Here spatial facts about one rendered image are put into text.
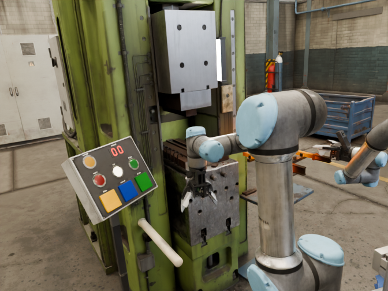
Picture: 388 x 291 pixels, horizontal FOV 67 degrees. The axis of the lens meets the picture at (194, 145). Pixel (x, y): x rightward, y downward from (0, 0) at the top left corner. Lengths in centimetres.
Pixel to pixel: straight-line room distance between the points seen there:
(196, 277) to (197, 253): 17
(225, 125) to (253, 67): 796
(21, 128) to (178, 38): 548
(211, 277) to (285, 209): 143
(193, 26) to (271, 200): 111
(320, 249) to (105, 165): 87
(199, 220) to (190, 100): 70
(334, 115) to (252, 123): 468
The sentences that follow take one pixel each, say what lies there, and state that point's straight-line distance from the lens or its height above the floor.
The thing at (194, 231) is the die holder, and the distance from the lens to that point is 179.
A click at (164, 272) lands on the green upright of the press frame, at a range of 210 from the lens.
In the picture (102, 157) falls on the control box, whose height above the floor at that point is 116.
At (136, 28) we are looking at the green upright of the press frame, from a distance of 161.
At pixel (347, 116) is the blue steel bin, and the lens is 520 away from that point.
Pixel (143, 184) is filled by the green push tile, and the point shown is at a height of 100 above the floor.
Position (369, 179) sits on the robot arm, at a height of 88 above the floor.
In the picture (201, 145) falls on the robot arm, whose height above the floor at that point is 125.
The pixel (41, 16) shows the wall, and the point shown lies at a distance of 737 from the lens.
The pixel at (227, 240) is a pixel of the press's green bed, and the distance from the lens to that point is 200.
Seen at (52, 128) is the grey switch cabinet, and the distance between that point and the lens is 678.
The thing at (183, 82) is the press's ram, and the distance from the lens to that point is 156.
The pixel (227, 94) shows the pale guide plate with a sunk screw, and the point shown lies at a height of 130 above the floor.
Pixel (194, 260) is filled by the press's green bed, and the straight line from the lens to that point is 191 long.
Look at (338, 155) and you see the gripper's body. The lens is 180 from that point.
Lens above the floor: 155
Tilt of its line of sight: 17 degrees down
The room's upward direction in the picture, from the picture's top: 4 degrees counter-clockwise
